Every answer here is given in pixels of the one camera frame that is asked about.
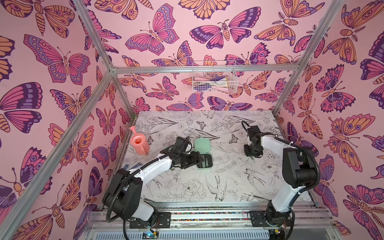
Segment green case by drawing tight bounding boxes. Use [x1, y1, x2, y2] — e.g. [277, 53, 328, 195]
[194, 138, 213, 170]

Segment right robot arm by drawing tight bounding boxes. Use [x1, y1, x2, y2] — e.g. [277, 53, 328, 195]
[241, 121, 321, 221]

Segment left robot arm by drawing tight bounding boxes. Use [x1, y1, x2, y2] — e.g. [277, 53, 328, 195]
[102, 137, 204, 226]

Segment pink watering can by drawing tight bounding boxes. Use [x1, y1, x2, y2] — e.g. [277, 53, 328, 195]
[130, 126, 150, 156]

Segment blue dotted work glove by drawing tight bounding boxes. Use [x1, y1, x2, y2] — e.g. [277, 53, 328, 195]
[123, 163, 141, 171]

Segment green circuit board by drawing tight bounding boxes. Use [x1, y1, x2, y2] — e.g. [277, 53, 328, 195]
[142, 232, 159, 240]

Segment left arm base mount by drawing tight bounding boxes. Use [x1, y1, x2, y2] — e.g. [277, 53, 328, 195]
[130, 212, 172, 229]

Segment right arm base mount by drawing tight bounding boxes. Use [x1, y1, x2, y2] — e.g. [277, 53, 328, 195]
[247, 211, 295, 228]

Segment white wire wall basket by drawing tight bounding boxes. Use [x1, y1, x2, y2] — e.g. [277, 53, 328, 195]
[191, 60, 239, 94]

